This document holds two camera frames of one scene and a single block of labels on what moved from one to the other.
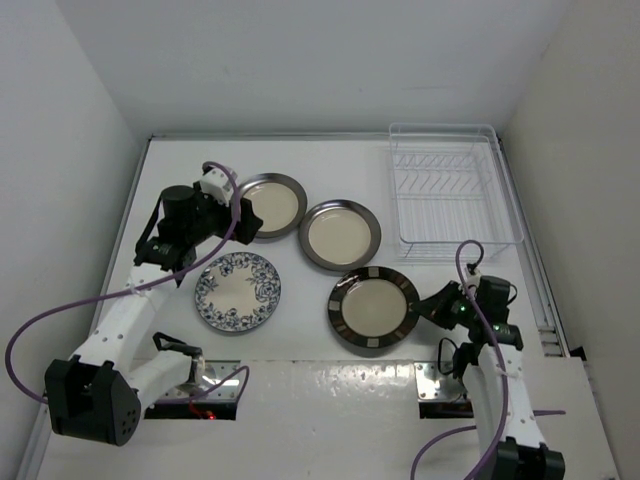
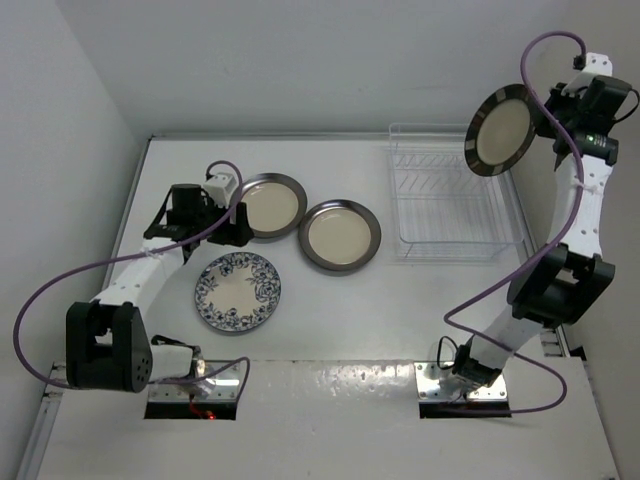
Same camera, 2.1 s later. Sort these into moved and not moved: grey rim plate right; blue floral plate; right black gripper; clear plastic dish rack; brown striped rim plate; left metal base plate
Moved: brown striped rim plate; right black gripper
Not moved: left metal base plate; blue floral plate; clear plastic dish rack; grey rim plate right
